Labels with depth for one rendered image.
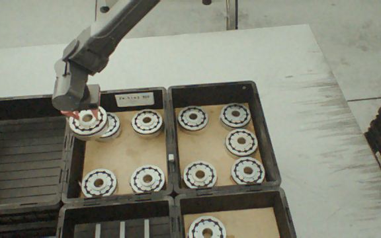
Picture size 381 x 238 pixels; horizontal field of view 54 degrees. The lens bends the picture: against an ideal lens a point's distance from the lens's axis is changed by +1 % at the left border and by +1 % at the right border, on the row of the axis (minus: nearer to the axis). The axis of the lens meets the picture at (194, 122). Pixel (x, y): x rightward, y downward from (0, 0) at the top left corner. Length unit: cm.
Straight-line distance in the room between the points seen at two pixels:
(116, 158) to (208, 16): 205
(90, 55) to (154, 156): 47
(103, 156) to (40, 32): 202
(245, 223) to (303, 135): 50
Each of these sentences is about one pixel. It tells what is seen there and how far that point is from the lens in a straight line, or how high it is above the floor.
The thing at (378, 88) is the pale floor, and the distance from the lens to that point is 279.
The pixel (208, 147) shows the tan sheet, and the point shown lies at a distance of 122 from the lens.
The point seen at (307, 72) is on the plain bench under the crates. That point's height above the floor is 70.
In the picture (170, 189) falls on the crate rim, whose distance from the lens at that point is 103.
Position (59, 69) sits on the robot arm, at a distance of 91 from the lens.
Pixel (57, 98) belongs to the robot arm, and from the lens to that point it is 86.
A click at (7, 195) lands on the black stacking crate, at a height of 83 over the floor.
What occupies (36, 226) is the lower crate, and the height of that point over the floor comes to 80.
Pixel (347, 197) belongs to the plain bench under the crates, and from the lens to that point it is 137.
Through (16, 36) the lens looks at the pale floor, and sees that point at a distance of 318.
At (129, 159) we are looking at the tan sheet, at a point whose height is 83.
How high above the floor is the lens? 185
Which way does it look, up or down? 53 degrees down
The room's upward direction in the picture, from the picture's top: straight up
